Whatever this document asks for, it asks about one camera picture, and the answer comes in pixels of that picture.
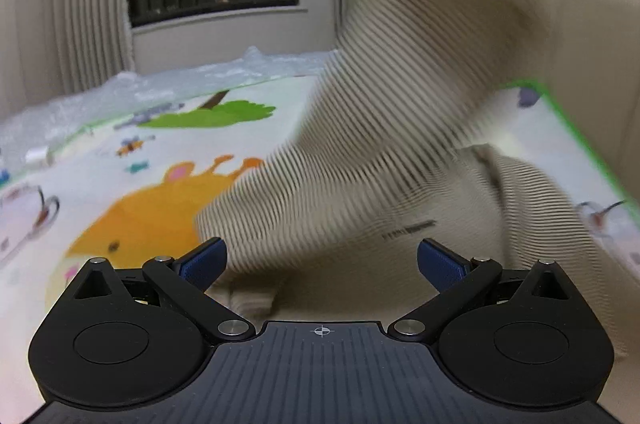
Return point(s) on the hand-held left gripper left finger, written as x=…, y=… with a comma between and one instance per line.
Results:
x=202, y=261

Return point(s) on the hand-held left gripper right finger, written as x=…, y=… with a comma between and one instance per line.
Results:
x=442, y=264

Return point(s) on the beige striped sweater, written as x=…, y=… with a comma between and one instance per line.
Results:
x=400, y=103

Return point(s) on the cartoon print play mat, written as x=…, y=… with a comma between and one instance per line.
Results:
x=150, y=204

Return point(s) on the clear bubble wrap sheet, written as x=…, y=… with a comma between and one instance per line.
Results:
x=150, y=86

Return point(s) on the white charger block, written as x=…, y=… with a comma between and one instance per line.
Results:
x=39, y=155

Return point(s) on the beige pleated curtain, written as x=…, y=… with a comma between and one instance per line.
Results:
x=65, y=3

